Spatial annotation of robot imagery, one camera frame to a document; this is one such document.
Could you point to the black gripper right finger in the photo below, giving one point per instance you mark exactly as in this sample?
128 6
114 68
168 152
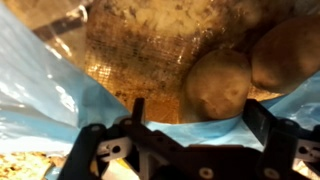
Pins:
258 120

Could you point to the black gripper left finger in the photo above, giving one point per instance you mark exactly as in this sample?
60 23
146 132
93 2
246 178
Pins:
138 111

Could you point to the brown potato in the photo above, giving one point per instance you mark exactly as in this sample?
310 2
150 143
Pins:
216 85
286 56

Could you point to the clear and blue potato bag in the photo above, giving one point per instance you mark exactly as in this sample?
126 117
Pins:
40 100

